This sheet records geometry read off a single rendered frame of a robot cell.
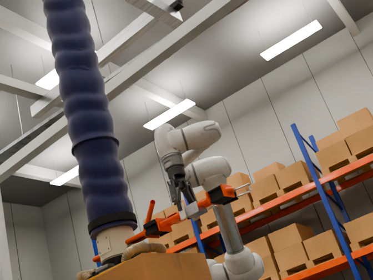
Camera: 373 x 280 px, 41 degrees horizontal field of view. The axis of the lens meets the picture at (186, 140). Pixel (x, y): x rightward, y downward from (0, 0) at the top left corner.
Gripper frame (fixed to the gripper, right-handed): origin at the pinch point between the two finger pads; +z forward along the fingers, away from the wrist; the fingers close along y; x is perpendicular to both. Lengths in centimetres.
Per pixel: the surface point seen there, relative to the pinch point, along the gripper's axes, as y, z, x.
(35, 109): -111, -206, -214
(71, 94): 11, -80, -39
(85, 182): 11, -33, -43
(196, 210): 3.5, 2.1, 6.7
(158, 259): 13.2, 15.7, -10.7
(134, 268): 21.6, 17.0, -16.5
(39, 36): -280, -485, -376
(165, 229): 0.8, 1.9, -13.1
